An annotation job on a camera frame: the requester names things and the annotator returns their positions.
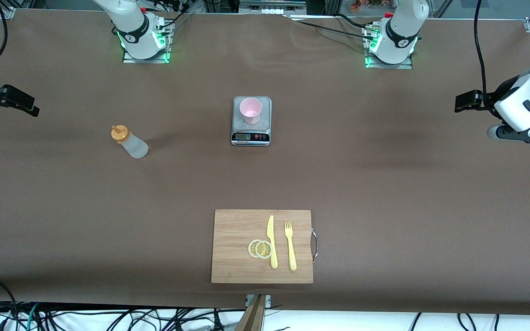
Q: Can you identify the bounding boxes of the translucent sauce bottle orange cap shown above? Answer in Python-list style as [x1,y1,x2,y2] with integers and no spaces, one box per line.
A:
[111,125,149,159]

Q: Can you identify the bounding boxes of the pink plastic cup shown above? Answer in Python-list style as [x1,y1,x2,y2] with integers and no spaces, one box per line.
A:
[239,97,263,125]

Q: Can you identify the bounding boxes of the silver digital kitchen scale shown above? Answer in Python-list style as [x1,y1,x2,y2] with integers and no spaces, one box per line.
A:
[231,96,273,147]

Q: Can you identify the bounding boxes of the yellow plastic fork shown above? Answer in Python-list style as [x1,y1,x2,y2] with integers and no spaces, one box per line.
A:
[284,221,297,271]

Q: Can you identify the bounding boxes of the yellow plastic knife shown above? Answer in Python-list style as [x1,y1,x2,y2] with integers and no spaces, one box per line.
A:
[267,215,278,269]

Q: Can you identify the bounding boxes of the wooden cutting board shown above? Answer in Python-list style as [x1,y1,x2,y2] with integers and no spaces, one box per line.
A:
[211,209,314,284]

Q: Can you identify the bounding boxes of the black cable on table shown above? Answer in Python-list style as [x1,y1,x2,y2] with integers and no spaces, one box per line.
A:
[291,18,376,42]
[334,12,374,30]

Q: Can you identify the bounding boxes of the teal floor cable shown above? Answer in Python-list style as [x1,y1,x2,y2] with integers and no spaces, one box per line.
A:
[25,302,41,331]

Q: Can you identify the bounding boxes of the small metal bracket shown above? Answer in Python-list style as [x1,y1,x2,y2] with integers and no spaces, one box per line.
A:
[245,294,273,309]

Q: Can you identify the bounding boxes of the wooden post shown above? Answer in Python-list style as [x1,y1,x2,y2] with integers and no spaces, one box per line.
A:
[234,294,266,331]

